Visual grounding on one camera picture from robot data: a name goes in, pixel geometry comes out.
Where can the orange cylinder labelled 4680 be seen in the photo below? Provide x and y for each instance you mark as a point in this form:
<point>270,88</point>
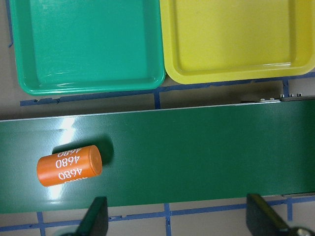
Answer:
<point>68,166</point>

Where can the yellow plastic tray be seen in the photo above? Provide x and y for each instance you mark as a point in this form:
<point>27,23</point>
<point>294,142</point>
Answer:
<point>207,41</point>

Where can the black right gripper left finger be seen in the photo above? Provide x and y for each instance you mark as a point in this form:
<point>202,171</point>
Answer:
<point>95,221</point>

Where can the green plastic tray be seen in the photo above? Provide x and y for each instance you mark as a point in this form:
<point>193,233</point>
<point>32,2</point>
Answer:
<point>87,46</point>

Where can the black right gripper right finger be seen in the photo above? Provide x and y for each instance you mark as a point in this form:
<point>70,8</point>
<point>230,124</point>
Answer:
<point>262,220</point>

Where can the green conveyor belt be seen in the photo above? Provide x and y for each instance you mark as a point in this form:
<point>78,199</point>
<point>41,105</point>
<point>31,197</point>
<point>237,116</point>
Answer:
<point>164,156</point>

